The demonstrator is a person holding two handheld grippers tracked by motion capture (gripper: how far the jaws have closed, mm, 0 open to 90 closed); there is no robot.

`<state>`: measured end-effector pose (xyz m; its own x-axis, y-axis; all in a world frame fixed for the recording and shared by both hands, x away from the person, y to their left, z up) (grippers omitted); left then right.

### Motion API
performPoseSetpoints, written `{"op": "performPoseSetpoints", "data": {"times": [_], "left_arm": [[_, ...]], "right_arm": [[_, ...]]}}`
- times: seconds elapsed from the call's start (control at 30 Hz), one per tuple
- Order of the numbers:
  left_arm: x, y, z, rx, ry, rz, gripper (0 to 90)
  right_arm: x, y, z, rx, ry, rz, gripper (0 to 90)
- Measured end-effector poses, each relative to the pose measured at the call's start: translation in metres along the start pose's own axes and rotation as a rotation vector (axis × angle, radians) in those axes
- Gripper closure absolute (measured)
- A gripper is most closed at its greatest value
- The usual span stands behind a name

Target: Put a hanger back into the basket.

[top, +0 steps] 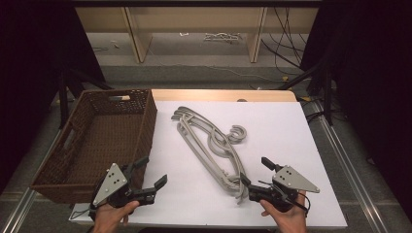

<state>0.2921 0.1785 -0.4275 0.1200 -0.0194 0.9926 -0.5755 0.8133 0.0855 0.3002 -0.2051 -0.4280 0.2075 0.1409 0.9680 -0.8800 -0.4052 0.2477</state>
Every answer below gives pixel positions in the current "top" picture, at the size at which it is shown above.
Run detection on black curtain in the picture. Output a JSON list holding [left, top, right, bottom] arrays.
[[0, 0, 106, 193], [300, 0, 412, 222]]

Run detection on person's right hand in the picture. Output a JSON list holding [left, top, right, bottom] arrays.
[[259, 190, 307, 233]]

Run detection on white table mat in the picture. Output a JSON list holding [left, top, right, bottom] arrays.
[[69, 100, 348, 229]]

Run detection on white plastic parts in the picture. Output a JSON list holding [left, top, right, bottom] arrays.
[[203, 31, 243, 44]]

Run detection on brown wicker basket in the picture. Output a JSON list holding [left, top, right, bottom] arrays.
[[30, 88, 158, 205]]

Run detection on person's left hand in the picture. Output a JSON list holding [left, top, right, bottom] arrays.
[[93, 200, 141, 233]]

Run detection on black floor cables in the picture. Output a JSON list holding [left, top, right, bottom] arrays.
[[261, 7, 309, 76]]

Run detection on light wooden furniture frame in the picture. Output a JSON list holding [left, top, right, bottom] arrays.
[[75, 6, 320, 64]]

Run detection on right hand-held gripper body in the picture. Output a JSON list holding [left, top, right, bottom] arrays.
[[247, 164, 321, 214]]

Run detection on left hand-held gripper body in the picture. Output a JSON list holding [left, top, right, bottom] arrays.
[[90, 163, 156, 215]]

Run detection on black metal stand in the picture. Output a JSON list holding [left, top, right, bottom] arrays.
[[57, 66, 115, 130], [277, 42, 335, 126]]

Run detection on silver metal floor rail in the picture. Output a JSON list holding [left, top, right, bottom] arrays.
[[311, 99, 390, 233], [0, 129, 63, 233]]

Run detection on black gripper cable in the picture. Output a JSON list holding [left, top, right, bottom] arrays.
[[257, 180, 312, 216], [70, 207, 95, 221]]

